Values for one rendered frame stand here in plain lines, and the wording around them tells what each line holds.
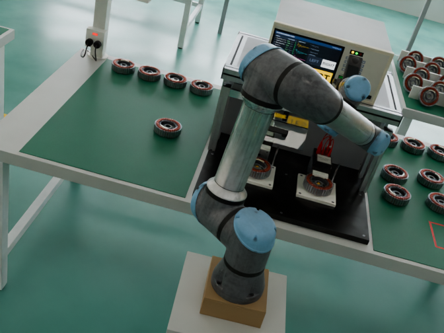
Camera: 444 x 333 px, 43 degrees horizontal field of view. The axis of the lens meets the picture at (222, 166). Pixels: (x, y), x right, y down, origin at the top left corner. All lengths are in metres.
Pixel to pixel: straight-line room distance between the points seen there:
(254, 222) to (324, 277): 1.60
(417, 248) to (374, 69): 0.66
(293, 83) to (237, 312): 0.65
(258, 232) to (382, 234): 0.79
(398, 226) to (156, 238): 1.28
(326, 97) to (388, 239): 0.92
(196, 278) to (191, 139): 0.79
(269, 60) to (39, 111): 1.24
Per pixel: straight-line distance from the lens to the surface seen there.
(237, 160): 1.46
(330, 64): 2.10
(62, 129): 2.26
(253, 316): 1.59
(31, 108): 2.39
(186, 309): 1.61
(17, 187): 3.19
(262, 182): 2.12
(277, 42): 2.08
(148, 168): 2.10
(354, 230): 2.07
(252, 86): 1.39
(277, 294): 1.74
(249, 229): 1.45
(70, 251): 2.82
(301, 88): 1.31
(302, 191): 2.14
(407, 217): 2.31
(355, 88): 1.70
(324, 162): 2.19
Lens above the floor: 1.92
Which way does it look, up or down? 32 degrees down
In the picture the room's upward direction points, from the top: 15 degrees clockwise
